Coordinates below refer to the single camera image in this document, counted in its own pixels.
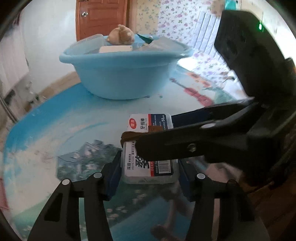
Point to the scenery printed desktop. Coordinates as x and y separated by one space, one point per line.
57 120

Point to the light blue plastic basin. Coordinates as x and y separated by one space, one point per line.
120 76

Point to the brown wooden door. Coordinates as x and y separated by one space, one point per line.
101 18

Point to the green and white plastic bag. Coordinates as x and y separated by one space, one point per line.
231 3

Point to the dental floss box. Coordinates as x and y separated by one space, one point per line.
143 171

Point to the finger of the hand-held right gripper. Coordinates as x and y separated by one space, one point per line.
185 143
201 115

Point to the clear plastic bag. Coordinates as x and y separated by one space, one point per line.
161 44

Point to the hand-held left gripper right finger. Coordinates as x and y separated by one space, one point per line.
186 179

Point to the small white carton box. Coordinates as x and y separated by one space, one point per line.
115 48

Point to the teal snack packet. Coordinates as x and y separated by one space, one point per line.
143 38

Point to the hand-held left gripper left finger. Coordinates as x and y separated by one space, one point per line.
113 178

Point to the clear plastic lidded box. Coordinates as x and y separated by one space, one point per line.
90 42

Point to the beige plush toy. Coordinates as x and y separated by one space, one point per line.
120 36

